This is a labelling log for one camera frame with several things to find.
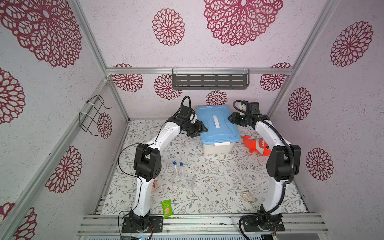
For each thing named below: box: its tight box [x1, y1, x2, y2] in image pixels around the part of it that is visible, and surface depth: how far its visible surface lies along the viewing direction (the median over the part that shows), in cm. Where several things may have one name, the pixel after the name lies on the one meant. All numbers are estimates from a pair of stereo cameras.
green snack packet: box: [160, 199, 173, 219], surface depth 80 cm
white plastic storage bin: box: [202, 142, 236, 156], surface depth 102 cm
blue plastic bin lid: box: [196, 105, 242, 145], surface depth 94 cm
